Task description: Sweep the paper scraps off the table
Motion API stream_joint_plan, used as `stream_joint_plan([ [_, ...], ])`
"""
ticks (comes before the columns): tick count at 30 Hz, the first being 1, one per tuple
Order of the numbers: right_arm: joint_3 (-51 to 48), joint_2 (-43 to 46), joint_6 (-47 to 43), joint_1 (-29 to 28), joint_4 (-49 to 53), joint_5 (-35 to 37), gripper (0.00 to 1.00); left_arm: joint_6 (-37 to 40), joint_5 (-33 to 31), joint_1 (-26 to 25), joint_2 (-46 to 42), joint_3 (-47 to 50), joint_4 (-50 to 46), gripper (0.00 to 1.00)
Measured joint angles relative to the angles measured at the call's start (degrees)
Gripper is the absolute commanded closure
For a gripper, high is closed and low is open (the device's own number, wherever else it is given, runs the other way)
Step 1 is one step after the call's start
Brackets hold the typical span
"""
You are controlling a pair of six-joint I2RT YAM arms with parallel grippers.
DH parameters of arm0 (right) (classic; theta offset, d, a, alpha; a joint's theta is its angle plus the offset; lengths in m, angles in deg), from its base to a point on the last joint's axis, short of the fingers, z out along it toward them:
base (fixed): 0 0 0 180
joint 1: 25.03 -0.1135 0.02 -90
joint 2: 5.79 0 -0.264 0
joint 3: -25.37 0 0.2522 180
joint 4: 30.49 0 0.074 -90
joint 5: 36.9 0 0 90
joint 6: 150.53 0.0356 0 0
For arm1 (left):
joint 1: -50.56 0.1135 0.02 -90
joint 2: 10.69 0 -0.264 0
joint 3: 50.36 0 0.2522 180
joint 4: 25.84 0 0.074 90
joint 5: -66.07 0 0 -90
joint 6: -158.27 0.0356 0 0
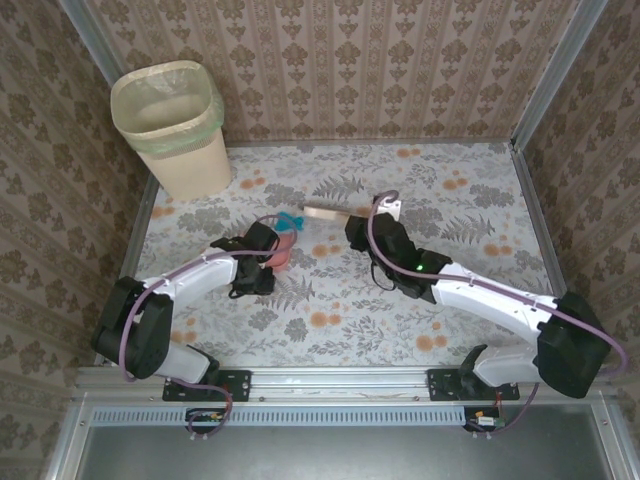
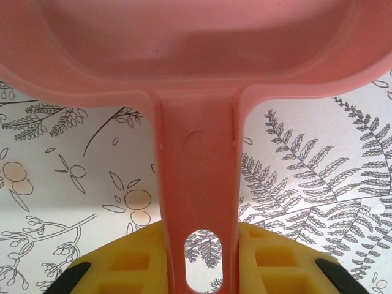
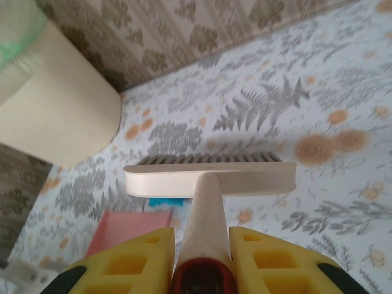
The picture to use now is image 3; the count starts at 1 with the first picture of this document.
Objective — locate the beige plastic waste bin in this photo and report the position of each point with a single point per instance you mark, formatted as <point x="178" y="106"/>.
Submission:
<point x="61" y="101"/>

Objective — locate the beige hand brush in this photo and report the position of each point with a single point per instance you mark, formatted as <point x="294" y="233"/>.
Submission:
<point x="211" y="177"/>

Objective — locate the green translucent bin liner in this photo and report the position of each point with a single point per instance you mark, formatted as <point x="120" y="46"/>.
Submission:
<point x="18" y="33"/>

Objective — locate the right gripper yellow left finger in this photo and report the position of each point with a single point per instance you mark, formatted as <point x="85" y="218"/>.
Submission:
<point x="128" y="269"/>

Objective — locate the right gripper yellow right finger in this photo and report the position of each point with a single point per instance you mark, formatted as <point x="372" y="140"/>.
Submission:
<point x="275" y="269"/>

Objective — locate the pink plastic dustpan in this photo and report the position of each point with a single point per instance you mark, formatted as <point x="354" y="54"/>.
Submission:
<point x="128" y="226"/>

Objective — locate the teal paper scrap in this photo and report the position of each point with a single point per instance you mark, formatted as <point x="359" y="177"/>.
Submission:
<point x="165" y="202"/>

